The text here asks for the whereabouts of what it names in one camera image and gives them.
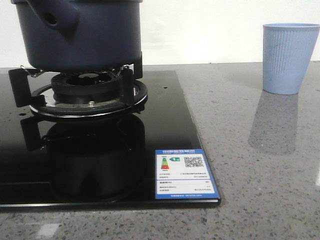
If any black metal pot support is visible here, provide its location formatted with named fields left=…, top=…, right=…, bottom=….
left=8, top=58, right=142, bottom=107

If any light blue ribbed cup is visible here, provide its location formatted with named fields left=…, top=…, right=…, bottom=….
left=262, top=23, right=320, bottom=95

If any blue energy label sticker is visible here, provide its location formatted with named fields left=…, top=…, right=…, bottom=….
left=155, top=148, right=220, bottom=202

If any dark blue cooking pot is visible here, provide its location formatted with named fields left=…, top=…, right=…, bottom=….
left=12, top=0, right=142, bottom=73

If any black gas burner ring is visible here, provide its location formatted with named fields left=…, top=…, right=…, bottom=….
left=28, top=71, right=149, bottom=118

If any black glass gas stove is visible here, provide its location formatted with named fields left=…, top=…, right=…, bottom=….
left=0, top=69, right=221, bottom=212

